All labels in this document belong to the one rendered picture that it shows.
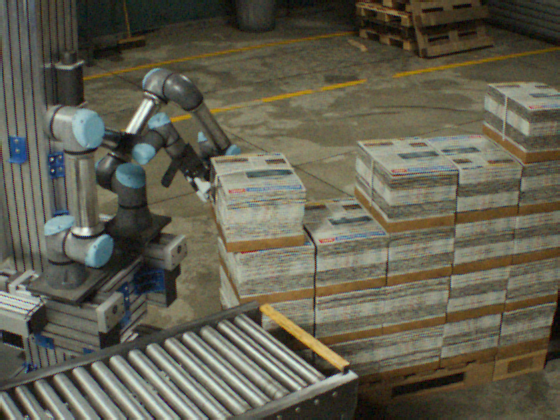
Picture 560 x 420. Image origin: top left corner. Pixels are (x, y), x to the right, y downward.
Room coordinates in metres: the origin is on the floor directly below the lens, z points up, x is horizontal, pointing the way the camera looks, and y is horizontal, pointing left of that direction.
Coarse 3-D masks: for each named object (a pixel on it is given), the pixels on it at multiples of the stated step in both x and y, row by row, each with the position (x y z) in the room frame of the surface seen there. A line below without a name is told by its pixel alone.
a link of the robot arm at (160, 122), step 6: (162, 114) 2.86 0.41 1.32; (150, 120) 2.86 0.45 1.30; (156, 120) 2.84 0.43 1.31; (162, 120) 2.84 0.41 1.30; (168, 120) 2.86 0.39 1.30; (150, 126) 2.84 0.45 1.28; (156, 126) 2.83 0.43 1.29; (162, 126) 2.83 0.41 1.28; (168, 126) 2.85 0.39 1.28; (174, 126) 2.88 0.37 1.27; (162, 132) 2.82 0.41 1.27; (168, 132) 2.84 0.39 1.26; (174, 132) 2.86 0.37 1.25; (168, 138) 2.84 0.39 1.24; (174, 138) 2.85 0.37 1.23; (168, 144) 2.84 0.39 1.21
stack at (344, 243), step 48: (336, 240) 2.87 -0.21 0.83; (384, 240) 2.91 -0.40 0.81; (432, 240) 2.97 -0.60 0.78; (480, 240) 3.04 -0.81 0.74; (240, 288) 2.76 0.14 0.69; (288, 288) 2.81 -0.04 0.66; (384, 288) 2.93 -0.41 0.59; (432, 288) 2.97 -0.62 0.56; (480, 288) 3.04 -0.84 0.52; (288, 336) 2.81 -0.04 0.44; (384, 336) 2.93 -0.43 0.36; (432, 336) 2.98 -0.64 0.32; (480, 336) 3.04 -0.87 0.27; (384, 384) 2.92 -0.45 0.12
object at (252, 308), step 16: (240, 304) 2.45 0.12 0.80; (256, 304) 2.46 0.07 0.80; (208, 320) 2.35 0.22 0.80; (256, 320) 2.43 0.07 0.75; (144, 336) 2.24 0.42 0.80; (160, 336) 2.25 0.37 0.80; (176, 336) 2.26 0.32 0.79; (96, 352) 2.14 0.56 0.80; (112, 352) 2.15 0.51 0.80; (128, 352) 2.16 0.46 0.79; (144, 352) 2.19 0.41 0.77; (48, 368) 2.04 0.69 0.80; (64, 368) 2.05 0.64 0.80; (0, 384) 1.94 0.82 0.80; (16, 384) 1.95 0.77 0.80; (32, 384) 1.97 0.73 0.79; (16, 400) 1.94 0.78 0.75; (64, 400) 2.02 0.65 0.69; (0, 416) 1.90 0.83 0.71
